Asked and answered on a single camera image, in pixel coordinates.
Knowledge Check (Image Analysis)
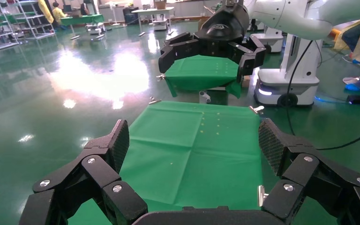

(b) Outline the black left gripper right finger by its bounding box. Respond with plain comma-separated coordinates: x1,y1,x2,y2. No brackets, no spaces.
257,118,360,225

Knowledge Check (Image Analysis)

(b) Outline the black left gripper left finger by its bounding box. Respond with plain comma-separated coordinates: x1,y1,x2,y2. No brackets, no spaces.
18,119,149,225

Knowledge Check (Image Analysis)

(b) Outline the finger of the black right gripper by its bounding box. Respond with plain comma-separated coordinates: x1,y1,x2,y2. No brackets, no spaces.
158,31,201,74
228,36,267,83

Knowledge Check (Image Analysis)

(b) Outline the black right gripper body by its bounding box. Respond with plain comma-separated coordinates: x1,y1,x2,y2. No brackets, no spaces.
194,3,250,58

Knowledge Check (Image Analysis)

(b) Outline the green cloth covered table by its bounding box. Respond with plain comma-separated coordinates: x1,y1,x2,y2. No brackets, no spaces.
164,55,243,99

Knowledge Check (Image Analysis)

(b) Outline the white work table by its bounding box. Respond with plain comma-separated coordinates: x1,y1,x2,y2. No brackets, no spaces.
131,7,175,36

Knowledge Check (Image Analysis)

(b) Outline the white table leg tube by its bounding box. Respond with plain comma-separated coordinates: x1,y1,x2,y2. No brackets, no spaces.
198,90,212,104

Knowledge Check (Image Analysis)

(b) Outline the black cabinet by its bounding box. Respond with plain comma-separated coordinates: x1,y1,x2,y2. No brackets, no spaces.
122,7,140,25

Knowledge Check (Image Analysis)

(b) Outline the small white mobile robot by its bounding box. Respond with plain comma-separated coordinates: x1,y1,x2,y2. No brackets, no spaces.
85,22,107,39

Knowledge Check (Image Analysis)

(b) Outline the green table cloth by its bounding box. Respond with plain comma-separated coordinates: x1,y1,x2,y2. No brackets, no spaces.
68,101,265,225

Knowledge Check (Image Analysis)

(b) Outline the long green table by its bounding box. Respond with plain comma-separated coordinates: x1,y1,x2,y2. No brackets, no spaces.
60,14,105,35

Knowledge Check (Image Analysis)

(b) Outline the seated person in yellow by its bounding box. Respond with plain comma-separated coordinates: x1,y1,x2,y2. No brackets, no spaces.
52,2,67,25

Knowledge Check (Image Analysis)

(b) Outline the standing person in yellow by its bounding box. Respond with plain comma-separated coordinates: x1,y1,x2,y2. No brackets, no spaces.
38,0,54,24

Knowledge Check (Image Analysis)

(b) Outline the black floor cable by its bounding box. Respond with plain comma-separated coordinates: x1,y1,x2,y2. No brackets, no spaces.
285,39,360,151

